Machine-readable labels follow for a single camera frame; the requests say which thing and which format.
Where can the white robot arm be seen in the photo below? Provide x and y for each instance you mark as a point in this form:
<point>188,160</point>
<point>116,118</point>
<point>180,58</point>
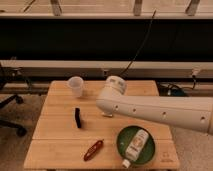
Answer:
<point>194,113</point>

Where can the translucent plastic measuring cup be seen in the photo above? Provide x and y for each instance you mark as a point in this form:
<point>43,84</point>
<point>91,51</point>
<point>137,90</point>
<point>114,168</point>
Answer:
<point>75,83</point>

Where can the black marker bar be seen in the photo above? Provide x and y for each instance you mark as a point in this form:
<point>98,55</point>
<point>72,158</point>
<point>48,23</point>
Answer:
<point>77,117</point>

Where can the green round plate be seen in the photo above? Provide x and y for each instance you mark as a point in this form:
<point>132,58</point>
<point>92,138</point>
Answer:
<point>124,138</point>

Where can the red utility knife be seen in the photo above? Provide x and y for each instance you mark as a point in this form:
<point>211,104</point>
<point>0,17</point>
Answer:
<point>92,151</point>

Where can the white lotion bottle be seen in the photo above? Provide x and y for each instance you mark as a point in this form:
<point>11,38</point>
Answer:
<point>135,147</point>

